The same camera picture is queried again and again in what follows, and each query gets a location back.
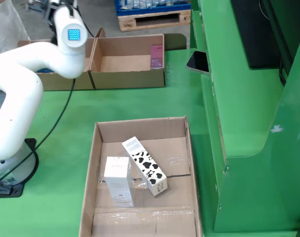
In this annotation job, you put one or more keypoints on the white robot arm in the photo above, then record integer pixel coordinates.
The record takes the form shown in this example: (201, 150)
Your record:
(21, 86)

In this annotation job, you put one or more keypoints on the black smartphone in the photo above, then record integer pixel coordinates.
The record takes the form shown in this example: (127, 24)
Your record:
(198, 61)

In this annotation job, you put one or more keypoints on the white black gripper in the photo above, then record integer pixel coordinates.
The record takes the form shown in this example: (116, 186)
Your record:
(52, 3)

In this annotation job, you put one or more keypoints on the white silver cosmetic carton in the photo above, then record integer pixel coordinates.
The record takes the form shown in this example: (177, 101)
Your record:
(118, 177)

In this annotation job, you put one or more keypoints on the small pink carton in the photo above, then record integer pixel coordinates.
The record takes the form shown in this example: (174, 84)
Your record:
(156, 56)

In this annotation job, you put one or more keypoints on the green metal workstation stand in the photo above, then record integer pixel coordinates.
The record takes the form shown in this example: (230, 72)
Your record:
(251, 123)

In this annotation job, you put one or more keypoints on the cow print carton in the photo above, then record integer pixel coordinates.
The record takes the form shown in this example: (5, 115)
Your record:
(146, 165)

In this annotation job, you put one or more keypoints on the brown cardboard box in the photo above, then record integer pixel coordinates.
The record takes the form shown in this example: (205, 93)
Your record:
(125, 79)
(56, 82)

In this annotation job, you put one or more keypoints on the wooden pallet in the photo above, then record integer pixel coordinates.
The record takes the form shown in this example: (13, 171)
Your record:
(152, 24)

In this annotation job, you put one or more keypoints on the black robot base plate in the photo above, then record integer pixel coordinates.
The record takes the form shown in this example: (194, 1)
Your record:
(29, 145)

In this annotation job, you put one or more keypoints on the shallow cardboard tray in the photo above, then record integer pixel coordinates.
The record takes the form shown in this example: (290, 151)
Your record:
(169, 197)

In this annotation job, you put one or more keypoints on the black monitor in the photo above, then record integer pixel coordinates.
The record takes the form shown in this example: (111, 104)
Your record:
(258, 37)

